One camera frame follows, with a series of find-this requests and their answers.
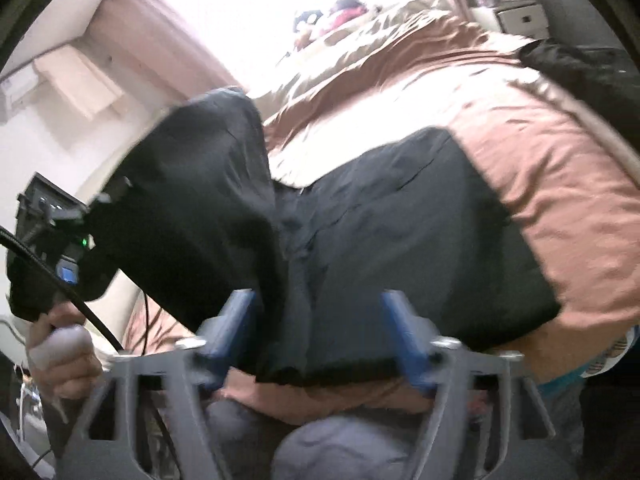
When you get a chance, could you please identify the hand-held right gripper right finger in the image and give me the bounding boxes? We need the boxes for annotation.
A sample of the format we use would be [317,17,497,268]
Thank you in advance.
[381,289,557,480]

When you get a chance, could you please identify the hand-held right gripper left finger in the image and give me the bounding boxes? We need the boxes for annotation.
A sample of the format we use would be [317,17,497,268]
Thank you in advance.
[55,289,258,480]

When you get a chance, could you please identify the black garment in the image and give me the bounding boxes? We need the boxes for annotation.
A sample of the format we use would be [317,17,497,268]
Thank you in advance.
[82,86,562,387]

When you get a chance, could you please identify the pile of colourful clothes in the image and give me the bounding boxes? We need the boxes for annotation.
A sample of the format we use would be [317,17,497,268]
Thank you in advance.
[292,0,372,42]

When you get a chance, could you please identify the person's left hand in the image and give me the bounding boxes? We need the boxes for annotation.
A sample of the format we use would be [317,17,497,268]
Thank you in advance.
[25,303,109,424]

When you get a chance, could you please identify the patterned white teal cloth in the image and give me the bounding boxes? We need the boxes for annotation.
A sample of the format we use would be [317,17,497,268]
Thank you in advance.
[540,325,640,397]

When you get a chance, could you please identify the brown bed blanket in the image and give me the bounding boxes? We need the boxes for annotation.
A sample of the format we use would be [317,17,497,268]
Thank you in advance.
[120,0,640,411]

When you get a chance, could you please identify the dark cloth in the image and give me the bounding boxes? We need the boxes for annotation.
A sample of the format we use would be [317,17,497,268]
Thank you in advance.
[520,42,640,132]

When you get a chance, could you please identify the white nightstand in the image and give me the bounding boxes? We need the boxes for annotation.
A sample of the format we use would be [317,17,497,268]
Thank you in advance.
[497,2,551,41]

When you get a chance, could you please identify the thick black cable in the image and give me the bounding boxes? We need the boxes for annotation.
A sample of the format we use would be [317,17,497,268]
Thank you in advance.
[0,227,124,356]

